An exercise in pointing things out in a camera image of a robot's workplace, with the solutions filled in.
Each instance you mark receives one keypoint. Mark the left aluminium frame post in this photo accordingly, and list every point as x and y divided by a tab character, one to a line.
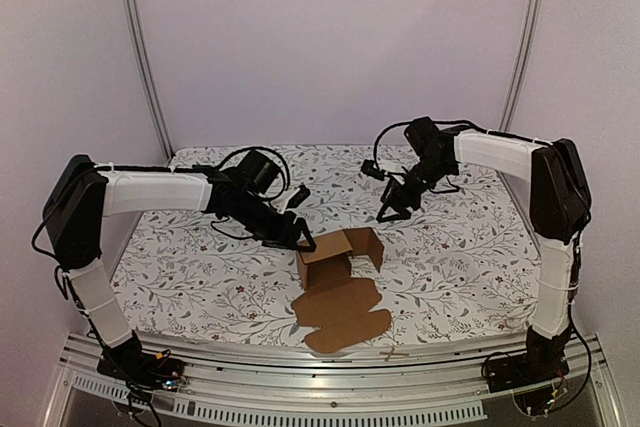
150	91

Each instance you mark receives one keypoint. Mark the small wooden cross stick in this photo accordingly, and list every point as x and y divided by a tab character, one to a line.
391	353

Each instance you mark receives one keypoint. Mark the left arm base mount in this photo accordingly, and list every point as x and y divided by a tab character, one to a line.
128	362

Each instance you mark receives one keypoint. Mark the brown cardboard box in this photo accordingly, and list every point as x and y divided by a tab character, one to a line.
340	309

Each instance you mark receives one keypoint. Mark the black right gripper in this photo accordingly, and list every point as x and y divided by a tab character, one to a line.
400	192

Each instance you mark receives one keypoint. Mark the aluminium frame post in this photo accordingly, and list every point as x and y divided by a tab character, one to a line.
150	91
532	12

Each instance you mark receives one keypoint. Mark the aluminium front rail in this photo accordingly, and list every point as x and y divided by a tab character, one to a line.
230	384

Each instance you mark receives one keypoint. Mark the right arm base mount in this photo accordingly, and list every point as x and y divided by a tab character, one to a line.
538	377

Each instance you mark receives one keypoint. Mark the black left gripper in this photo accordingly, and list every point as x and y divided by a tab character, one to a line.
286	238

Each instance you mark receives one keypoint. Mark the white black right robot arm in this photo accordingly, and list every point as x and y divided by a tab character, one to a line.
559	205

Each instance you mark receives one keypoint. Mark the floral patterned table mat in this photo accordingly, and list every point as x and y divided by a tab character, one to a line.
462	267

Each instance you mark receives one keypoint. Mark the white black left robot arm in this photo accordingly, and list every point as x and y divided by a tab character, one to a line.
256	192

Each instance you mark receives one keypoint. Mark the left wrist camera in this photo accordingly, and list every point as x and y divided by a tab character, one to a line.
291	198

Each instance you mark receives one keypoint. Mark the right aluminium frame post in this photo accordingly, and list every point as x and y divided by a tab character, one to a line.
532	12

